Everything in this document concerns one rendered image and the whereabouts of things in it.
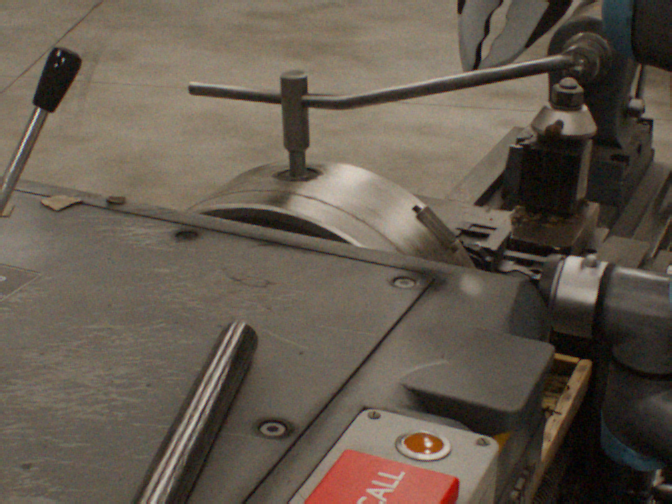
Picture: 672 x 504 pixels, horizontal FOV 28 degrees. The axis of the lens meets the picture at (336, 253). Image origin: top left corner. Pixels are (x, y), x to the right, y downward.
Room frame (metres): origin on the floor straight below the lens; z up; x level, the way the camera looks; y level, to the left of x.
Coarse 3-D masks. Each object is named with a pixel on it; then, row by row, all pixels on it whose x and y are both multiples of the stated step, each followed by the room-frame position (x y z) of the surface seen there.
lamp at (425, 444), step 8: (408, 440) 0.59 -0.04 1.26; (416, 440) 0.59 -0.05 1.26; (424, 440) 0.59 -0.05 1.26; (432, 440) 0.59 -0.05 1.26; (440, 440) 0.59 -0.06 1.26; (408, 448) 0.58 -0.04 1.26; (416, 448) 0.58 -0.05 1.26; (424, 448) 0.58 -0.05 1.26; (432, 448) 0.58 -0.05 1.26; (440, 448) 0.58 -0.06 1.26
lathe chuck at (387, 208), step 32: (288, 160) 1.08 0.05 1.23; (320, 160) 1.07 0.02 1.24; (224, 192) 1.02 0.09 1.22; (288, 192) 0.99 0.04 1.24; (320, 192) 1.00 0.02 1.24; (352, 192) 1.01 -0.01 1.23; (384, 192) 1.03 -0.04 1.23; (384, 224) 0.98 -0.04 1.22; (416, 224) 1.00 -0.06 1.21; (416, 256) 0.96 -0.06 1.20; (448, 256) 1.00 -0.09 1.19
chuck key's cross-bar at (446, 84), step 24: (480, 72) 0.96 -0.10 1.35; (504, 72) 0.95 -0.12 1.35; (528, 72) 0.95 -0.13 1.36; (216, 96) 1.06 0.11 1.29; (240, 96) 1.05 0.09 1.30; (264, 96) 1.04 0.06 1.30; (312, 96) 1.03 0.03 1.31; (336, 96) 1.02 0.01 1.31; (360, 96) 1.01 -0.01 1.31; (384, 96) 1.00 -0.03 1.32; (408, 96) 0.99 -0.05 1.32
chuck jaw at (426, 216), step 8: (424, 208) 1.07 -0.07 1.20; (416, 216) 1.03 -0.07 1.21; (424, 216) 1.03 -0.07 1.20; (432, 216) 1.07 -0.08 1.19; (424, 224) 1.02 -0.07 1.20; (432, 224) 1.03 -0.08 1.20; (440, 224) 1.07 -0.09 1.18; (432, 232) 1.02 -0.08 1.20; (440, 232) 1.03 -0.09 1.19; (448, 232) 1.07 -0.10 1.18; (440, 240) 1.02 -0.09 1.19; (448, 240) 1.03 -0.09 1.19; (448, 248) 1.02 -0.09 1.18
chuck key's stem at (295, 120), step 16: (288, 80) 1.03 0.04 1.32; (304, 80) 1.03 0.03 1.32; (288, 96) 1.03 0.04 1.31; (288, 112) 1.03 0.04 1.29; (304, 112) 1.03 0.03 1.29; (288, 128) 1.03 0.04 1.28; (304, 128) 1.03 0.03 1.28; (288, 144) 1.03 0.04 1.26; (304, 144) 1.03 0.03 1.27; (304, 160) 1.03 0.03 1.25; (288, 176) 1.03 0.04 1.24; (304, 176) 1.03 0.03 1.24
